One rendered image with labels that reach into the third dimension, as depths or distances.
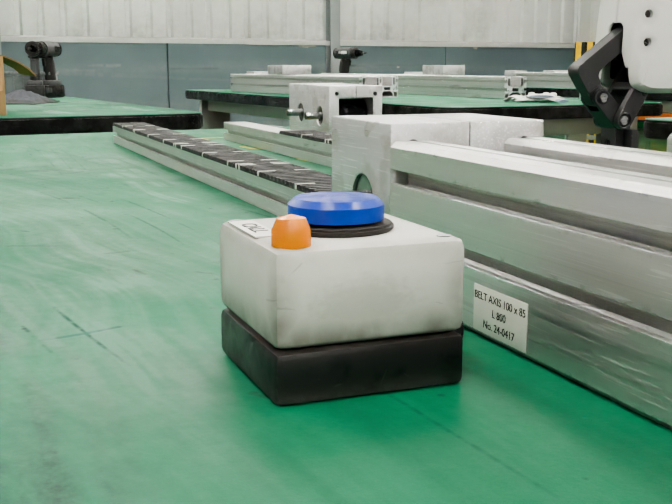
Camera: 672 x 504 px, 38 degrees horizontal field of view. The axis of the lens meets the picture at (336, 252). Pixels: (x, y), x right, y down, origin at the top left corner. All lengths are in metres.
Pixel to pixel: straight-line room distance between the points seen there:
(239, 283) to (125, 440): 0.09
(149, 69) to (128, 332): 11.54
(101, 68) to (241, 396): 11.48
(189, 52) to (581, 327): 11.81
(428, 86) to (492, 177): 3.80
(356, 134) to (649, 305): 0.27
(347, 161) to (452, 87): 3.49
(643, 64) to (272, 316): 0.38
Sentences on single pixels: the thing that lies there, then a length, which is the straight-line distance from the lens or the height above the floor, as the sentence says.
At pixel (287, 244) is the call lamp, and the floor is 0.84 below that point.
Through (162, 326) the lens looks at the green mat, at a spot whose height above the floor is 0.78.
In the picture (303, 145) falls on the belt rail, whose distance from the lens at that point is 1.33.
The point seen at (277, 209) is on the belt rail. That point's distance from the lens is 0.83.
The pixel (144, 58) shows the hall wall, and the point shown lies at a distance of 11.98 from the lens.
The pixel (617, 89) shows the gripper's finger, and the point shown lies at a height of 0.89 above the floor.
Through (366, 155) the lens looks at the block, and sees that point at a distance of 0.57.
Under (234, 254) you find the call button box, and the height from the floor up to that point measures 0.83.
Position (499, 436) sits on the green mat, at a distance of 0.35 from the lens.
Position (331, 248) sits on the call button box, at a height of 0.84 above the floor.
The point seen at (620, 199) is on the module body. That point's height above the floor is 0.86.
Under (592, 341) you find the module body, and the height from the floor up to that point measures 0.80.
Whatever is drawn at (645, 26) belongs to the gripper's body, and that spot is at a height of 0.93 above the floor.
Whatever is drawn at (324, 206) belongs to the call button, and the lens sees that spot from 0.39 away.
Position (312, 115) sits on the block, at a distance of 1.56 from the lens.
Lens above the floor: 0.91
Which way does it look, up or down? 11 degrees down
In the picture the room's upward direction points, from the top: straight up
